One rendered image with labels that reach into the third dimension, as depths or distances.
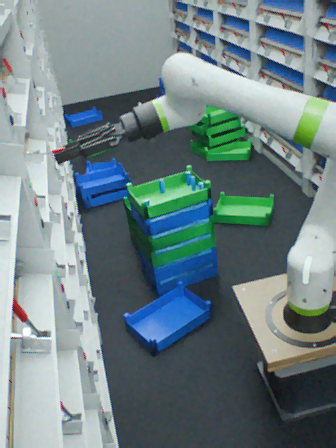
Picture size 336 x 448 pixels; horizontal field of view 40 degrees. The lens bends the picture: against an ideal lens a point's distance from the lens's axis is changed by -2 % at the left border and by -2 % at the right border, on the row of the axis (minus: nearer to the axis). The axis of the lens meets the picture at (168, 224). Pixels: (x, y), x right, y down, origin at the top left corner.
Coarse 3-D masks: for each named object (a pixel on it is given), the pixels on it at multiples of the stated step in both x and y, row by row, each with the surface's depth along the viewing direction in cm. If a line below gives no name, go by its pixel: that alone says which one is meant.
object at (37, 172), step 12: (36, 132) 137; (24, 144) 131; (36, 144) 134; (24, 156) 124; (36, 168) 118; (36, 180) 112; (36, 192) 106; (48, 204) 102; (48, 216) 97; (48, 228) 86
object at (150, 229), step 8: (208, 200) 192; (200, 208) 192; (208, 208) 194; (136, 216) 197; (176, 216) 189; (184, 216) 191; (192, 216) 192; (200, 216) 194; (208, 216) 196; (144, 224) 187; (152, 224) 186; (160, 224) 188; (168, 224) 189; (176, 224) 191; (184, 224) 193; (144, 232) 192; (152, 232) 188; (160, 232) 190
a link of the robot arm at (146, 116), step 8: (144, 104) 122; (152, 104) 121; (136, 112) 121; (144, 112) 120; (152, 112) 120; (136, 120) 122; (144, 120) 120; (152, 120) 120; (144, 128) 121; (152, 128) 121; (160, 128) 122; (144, 136) 123; (152, 136) 124
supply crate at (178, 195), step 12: (156, 180) 201; (168, 180) 203; (180, 180) 206; (132, 192) 197; (144, 192) 201; (156, 192) 202; (168, 192) 201; (180, 192) 200; (192, 192) 187; (204, 192) 189; (132, 204) 196; (144, 204) 181; (156, 204) 183; (168, 204) 185; (180, 204) 187; (192, 204) 190; (144, 216) 183
